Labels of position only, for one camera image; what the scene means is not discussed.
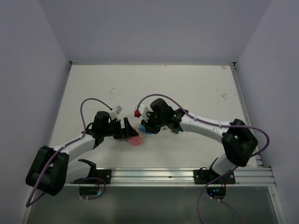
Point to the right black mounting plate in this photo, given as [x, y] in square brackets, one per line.
[205, 175]

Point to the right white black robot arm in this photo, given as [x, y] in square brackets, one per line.
[238, 141]

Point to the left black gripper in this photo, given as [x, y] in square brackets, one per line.
[129, 131]

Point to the aluminium right side rail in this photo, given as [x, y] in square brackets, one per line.
[240, 95]

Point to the teal dual usb charger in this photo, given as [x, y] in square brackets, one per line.
[176, 130]

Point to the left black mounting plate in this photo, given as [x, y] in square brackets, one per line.
[104, 174]

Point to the black mounting plate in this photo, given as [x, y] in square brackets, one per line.
[205, 175]
[104, 174]

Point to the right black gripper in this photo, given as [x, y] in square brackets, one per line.
[148, 129]

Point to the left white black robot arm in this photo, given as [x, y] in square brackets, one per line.
[49, 169]

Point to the light blue charger plug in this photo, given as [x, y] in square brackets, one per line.
[142, 129]

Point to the aluminium rail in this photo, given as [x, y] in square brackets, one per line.
[240, 95]
[183, 177]

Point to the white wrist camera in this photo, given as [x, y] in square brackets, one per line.
[141, 111]
[115, 112]

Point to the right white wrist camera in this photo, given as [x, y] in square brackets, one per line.
[141, 111]

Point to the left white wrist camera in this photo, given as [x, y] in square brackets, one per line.
[115, 112]

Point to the aluminium front rail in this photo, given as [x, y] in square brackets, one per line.
[183, 177]

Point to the pink cube socket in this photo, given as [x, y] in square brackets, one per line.
[135, 141]

